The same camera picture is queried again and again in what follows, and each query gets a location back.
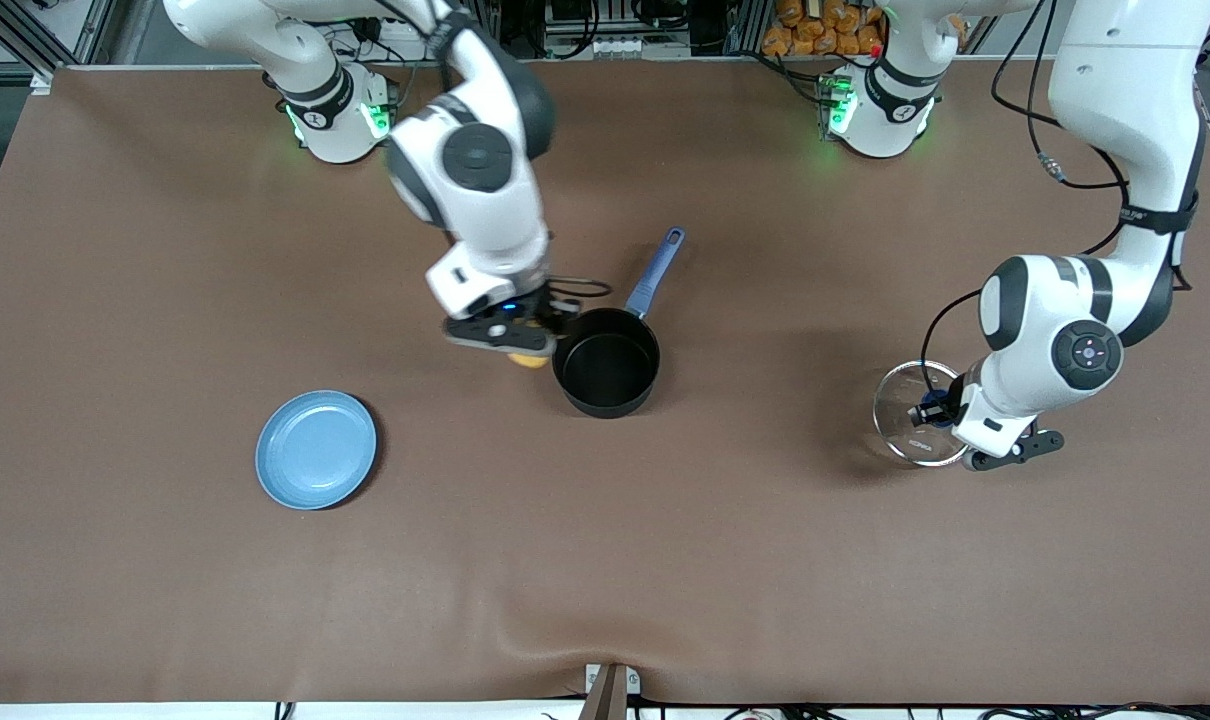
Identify glass lid with blue knob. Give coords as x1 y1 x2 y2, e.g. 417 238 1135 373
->
872 361 972 470

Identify brown table cover mat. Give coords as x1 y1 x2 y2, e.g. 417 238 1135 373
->
0 55 1210 707

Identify blue round plate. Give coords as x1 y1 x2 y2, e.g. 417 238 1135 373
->
255 390 379 511

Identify white power strip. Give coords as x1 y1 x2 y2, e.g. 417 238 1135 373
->
548 36 658 60

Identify orange snack bags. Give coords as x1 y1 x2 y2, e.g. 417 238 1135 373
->
761 0 888 57

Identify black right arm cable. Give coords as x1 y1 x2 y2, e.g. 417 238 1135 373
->
543 274 615 302

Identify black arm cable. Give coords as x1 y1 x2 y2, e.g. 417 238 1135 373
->
543 274 615 302
919 0 1134 403

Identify black saucepan with blue handle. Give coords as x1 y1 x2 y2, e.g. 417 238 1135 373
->
552 227 687 419

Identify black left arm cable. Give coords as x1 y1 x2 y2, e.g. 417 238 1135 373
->
919 0 1134 403

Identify metal table edge bracket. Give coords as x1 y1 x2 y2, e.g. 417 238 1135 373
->
583 662 642 720

